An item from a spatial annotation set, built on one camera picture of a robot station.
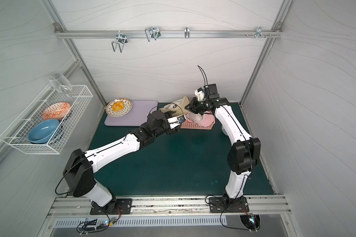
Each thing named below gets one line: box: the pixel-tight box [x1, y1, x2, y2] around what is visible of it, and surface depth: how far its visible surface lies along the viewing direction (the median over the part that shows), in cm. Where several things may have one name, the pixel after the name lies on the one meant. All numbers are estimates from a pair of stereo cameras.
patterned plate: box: [105, 98, 134, 118], surface depth 117 cm
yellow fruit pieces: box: [111, 100, 125, 113], surface depth 117 cm
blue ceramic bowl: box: [27, 118, 60, 144], surface depth 62 cm
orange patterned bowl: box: [42, 101, 72, 121], surface depth 72 cm
